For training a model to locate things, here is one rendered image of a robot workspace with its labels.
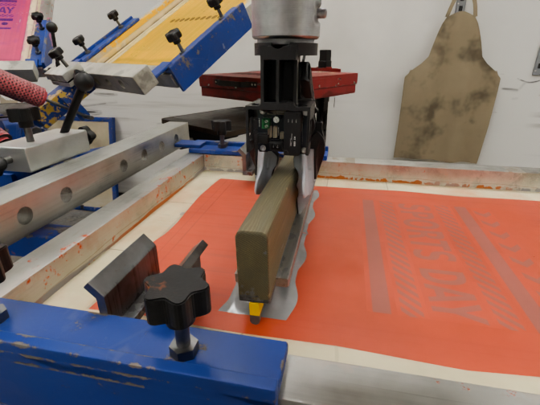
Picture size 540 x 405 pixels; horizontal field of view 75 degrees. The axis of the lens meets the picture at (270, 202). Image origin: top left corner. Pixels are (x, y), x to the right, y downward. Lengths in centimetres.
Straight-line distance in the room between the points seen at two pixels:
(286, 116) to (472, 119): 222
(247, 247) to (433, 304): 21
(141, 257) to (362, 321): 22
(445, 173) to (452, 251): 27
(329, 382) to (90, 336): 18
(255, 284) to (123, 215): 27
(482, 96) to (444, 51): 36
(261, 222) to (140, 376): 15
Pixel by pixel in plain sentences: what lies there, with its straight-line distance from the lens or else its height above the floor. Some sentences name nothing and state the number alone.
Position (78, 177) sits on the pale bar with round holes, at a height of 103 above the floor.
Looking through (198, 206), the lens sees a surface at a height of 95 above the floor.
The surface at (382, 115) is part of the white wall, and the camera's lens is 249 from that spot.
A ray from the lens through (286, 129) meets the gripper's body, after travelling 39.
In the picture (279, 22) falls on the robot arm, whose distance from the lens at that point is 40.
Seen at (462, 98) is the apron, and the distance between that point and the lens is 249.
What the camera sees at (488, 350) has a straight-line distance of 39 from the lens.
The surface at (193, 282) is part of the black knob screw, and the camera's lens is 24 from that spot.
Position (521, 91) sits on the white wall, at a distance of 266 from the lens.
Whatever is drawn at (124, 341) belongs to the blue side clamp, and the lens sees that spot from 30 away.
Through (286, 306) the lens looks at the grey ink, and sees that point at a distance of 38.
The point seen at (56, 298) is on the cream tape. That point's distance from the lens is 45.
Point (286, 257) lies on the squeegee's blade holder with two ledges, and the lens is 39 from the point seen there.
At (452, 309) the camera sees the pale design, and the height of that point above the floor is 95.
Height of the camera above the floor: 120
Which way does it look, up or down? 23 degrees down
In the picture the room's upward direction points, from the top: straight up
